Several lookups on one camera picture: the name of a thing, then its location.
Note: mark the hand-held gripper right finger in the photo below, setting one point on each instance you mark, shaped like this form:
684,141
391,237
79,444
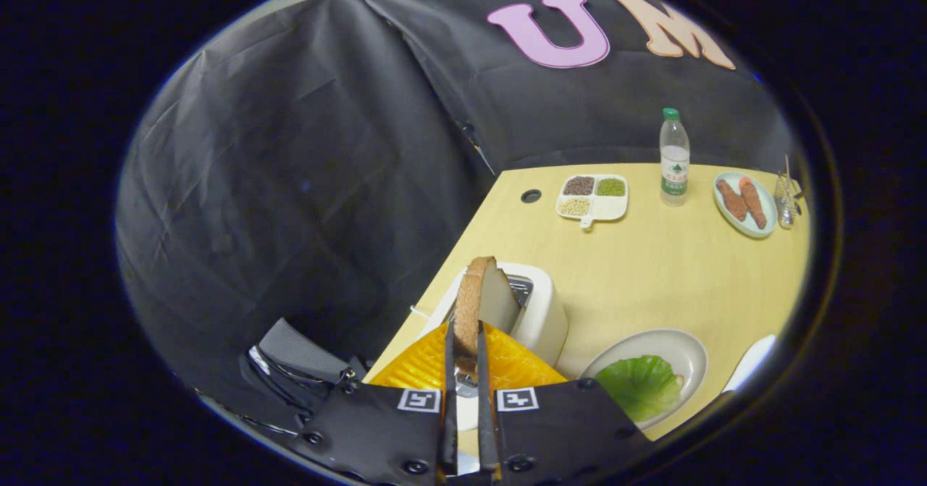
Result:
558,432

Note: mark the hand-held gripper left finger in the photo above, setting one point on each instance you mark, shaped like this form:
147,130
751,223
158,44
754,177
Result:
376,435

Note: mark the green lettuce leaf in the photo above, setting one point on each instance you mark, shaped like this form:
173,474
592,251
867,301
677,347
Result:
637,388

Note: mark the toast bread slice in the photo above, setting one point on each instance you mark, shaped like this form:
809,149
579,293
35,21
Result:
481,305

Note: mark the white toaster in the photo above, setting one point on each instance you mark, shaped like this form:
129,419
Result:
547,323

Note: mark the dark office chair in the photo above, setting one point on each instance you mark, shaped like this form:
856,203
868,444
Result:
297,352

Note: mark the white round plate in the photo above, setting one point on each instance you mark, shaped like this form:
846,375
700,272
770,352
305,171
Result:
677,345

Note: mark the white square plate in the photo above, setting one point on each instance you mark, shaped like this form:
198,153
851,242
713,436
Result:
749,363

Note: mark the white divided grain tray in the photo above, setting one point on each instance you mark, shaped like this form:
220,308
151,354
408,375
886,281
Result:
605,209

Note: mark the black backdrop cloth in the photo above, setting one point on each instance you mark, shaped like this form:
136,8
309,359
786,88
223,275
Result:
290,182

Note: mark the pale blue round plate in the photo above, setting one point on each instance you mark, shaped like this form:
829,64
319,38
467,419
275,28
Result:
749,227

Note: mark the brown meat piece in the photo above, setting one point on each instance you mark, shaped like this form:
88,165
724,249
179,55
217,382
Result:
753,203
731,200

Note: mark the clear plastic water bottle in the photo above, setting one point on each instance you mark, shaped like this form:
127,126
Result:
674,160

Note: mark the clear utensil holder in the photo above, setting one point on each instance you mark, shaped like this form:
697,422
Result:
786,200

